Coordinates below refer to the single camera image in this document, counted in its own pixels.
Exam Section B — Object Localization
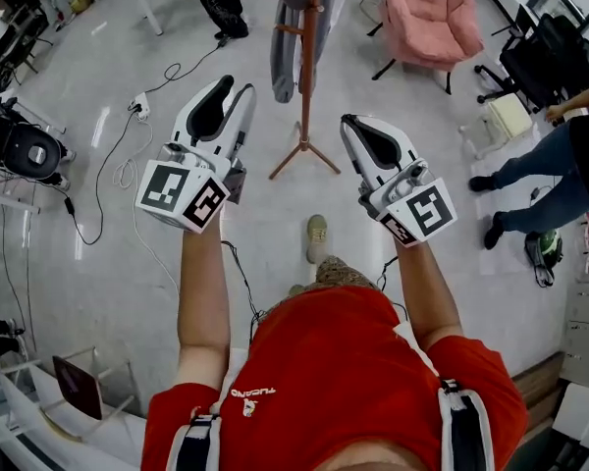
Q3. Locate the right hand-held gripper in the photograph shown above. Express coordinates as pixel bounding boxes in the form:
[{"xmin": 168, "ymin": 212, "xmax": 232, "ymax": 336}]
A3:
[{"xmin": 339, "ymin": 113, "xmax": 459, "ymax": 248}]

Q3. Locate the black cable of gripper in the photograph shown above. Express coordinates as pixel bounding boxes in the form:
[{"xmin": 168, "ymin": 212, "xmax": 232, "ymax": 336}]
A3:
[
  {"xmin": 374, "ymin": 255, "xmax": 410, "ymax": 322},
  {"xmin": 220, "ymin": 239, "xmax": 268, "ymax": 345}
]

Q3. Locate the white power strip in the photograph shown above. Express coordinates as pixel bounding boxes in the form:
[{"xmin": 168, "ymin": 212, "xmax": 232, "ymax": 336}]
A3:
[{"xmin": 128, "ymin": 91, "xmax": 152, "ymax": 122}]

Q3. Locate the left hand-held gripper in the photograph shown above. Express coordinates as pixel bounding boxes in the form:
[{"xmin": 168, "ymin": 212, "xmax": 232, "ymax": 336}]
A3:
[{"xmin": 134, "ymin": 74, "xmax": 257, "ymax": 236}]

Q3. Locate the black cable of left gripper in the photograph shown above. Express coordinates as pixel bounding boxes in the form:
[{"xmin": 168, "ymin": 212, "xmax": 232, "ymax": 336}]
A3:
[{"xmin": 220, "ymin": 239, "xmax": 268, "ymax": 345}]

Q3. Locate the black floor cable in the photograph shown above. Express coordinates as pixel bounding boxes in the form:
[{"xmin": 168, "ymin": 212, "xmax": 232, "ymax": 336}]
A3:
[{"xmin": 63, "ymin": 35, "xmax": 233, "ymax": 247}]

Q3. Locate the person's red shirt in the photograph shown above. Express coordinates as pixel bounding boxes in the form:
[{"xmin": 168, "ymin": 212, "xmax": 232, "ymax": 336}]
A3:
[{"xmin": 140, "ymin": 285, "xmax": 530, "ymax": 471}]

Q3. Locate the green and black helmet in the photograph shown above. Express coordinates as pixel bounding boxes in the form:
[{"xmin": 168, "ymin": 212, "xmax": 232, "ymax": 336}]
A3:
[{"xmin": 523, "ymin": 228, "xmax": 564, "ymax": 288}]

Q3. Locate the person's beige shoe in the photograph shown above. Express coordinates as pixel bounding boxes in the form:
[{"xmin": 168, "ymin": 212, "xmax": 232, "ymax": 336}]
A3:
[{"xmin": 305, "ymin": 214, "xmax": 330, "ymax": 265}]

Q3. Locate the brown wooden coat stand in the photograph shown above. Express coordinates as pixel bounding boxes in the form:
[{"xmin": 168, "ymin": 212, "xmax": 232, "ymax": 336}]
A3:
[{"xmin": 269, "ymin": 0, "xmax": 343, "ymax": 182}]

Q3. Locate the white metal frame table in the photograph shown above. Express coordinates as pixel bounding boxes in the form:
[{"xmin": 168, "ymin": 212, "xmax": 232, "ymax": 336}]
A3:
[{"xmin": 0, "ymin": 344, "xmax": 146, "ymax": 471}]

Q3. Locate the person's left forearm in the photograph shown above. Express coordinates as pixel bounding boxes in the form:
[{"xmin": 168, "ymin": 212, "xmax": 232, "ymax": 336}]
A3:
[{"xmin": 175, "ymin": 212, "xmax": 233, "ymax": 390}]

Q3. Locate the grey drawer cabinet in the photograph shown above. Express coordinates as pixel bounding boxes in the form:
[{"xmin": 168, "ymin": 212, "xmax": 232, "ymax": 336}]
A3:
[{"xmin": 561, "ymin": 282, "xmax": 589, "ymax": 393}]

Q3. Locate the light grey jacket item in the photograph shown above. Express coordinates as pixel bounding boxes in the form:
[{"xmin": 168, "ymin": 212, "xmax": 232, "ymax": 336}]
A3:
[{"xmin": 269, "ymin": 0, "xmax": 346, "ymax": 104}]

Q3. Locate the person's right forearm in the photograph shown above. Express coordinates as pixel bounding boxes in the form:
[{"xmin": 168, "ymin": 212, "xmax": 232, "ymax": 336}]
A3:
[{"xmin": 391, "ymin": 238, "xmax": 465, "ymax": 350}]

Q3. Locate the cream plastic stool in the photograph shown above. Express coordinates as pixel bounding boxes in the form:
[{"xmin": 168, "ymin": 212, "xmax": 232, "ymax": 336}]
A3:
[{"xmin": 475, "ymin": 92, "xmax": 535, "ymax": 160}]

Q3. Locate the person's patterned trouser leg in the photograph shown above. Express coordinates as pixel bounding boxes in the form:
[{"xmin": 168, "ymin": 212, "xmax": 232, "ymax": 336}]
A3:
[{"xmin": 288, "ymin": 255, "xmax": 380, "ymax": 297}]

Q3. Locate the black office chair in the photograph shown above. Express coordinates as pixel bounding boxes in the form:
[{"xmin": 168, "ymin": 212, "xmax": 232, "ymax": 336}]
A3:
[{"xmin": 473, "ymin": 3, "xmax": 589, "ymax": 116}]

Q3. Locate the pink padded chair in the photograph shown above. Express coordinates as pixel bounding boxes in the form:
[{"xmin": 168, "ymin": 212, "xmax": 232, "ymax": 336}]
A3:
[{"xmin": 365, "ymin": 0, "xmax": 486, "ymax": 96}]

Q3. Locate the black round machine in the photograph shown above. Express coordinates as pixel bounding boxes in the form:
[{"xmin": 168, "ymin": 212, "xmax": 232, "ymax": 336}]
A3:
[{"xmin": 0, "ymin": 96, "xmax": 78, "ymax": 191}]

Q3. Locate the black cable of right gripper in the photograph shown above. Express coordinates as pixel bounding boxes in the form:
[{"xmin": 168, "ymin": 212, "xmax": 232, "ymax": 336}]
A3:
[{"xmin": 374, "ymin": 255, "xmax": 410, "ymax": 322}]

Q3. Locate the white and black harness strap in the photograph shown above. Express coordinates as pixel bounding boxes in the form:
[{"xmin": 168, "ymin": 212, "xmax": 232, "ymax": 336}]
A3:
[
  {"xmin": 165, "ymin": 407, "xmax": 224, "ymax": 471},
  {"xmin": 437, "ymin": 379, "xmax": 496, "ymax": 471}
]

